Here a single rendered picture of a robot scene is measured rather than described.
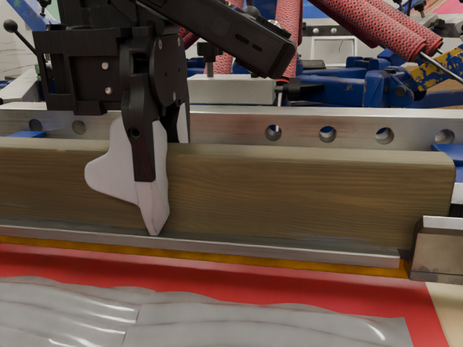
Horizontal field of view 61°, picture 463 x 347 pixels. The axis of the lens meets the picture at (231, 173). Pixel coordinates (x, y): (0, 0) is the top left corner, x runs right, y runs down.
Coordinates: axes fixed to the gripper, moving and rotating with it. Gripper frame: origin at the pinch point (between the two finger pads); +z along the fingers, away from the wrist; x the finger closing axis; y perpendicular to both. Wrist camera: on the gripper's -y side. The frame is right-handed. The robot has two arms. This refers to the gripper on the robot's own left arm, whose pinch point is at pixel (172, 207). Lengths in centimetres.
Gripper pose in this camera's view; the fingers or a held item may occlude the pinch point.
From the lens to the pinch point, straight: 32.4
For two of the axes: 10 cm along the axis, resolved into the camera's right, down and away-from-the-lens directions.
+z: 0.3, 9.4, 3.5
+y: -9.8, -0.4, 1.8
